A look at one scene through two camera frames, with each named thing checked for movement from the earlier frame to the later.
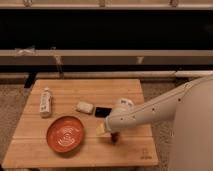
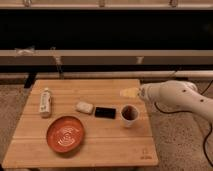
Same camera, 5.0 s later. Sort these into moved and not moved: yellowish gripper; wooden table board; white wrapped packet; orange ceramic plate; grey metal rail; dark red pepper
Moved: yellowish gripper; dark red pepper
Not moved: orange ceramic plate; grey metal rail; wooden table board; white wrapped packet
